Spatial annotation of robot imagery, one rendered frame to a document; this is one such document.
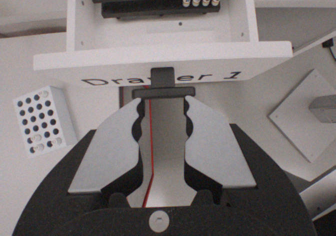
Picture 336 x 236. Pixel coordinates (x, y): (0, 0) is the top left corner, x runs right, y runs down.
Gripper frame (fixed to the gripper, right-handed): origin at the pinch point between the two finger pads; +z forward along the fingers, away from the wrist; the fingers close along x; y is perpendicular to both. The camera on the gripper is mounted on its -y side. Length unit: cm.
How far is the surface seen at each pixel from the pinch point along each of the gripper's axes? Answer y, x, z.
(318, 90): 42, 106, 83
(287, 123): 61, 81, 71
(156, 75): 0.1, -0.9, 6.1
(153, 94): 1.8, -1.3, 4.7
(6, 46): -2.1, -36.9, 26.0
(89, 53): -2.8, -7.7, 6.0
